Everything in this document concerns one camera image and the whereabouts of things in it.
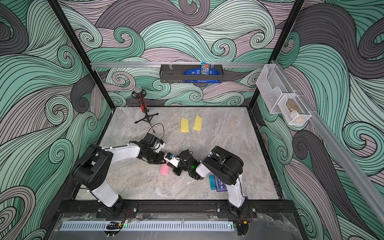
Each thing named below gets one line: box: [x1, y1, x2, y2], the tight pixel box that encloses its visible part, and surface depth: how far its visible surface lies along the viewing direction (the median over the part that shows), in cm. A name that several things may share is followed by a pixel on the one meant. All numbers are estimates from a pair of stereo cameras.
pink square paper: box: [160, 161, 170, 175], surface depth 88 cm
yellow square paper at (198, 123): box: [193, 114, 203, 131], surface depth 112 cm
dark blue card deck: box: [214, 175, 228, 192], surface depth 81 cm
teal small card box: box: [209, 175, 216, 190], surface depth 84 cm
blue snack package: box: [183, 62, 221, 83], surface depth 93 cm
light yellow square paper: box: [181, 117, 190, 133], surface depth 109 cm
